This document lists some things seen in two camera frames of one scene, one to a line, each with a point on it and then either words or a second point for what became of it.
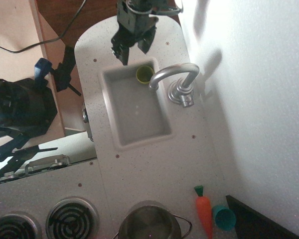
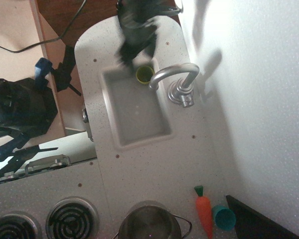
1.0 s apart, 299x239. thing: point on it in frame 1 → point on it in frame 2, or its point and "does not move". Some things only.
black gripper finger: (144, 44) → (149, 49)
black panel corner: (250, 224) does not move
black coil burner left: (15, 225) does not move
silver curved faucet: (180, 92) does not move
